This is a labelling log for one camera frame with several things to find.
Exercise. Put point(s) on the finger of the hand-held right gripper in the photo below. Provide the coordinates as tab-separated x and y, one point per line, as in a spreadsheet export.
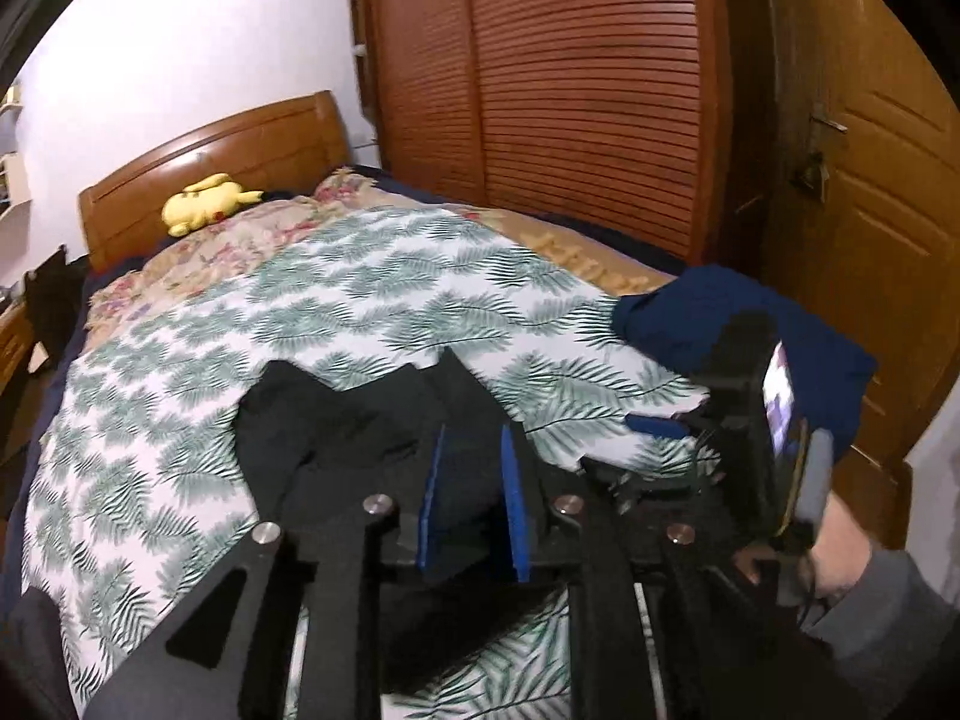
656	425

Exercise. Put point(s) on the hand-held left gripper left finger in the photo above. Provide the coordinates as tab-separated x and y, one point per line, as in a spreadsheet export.
433	510

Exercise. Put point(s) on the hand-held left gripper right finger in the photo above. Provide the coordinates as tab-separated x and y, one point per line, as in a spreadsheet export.
517	510

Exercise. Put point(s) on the black coat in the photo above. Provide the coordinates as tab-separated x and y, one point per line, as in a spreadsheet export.
337	427

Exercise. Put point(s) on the person's right forearm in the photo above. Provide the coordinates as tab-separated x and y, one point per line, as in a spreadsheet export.
892	630

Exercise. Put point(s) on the person's right hand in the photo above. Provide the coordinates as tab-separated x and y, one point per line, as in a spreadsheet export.
840	547

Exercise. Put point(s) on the navy blue cloth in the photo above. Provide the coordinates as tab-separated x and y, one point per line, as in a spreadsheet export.
705	315

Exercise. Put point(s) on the tan patterned mat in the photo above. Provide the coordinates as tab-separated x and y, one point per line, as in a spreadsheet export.
592	255

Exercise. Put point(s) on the leaf-print bed sheet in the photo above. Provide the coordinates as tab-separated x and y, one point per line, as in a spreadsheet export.
225	360

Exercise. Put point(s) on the wooden door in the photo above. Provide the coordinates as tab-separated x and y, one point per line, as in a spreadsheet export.
877	187

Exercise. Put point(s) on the floral blanket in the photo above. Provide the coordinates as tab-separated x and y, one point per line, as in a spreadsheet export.
247	236

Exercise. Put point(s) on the louvered wooden wardrobe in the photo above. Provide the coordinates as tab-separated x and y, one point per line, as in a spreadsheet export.
555	75

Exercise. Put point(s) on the yellow plush toy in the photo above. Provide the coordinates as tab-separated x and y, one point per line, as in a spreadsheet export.
199	202

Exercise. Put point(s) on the navy bed sheet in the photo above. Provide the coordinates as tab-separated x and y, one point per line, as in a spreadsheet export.
64	382

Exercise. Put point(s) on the wooden headboard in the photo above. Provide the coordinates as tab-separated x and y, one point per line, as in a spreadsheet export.
225	142

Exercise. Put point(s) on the black bag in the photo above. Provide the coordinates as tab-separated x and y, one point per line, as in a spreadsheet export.
54	300

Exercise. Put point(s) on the wooden dresser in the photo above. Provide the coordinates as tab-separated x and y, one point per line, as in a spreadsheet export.
13	345

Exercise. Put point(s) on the white wall shelf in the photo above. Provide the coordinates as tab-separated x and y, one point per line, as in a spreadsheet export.
11	157

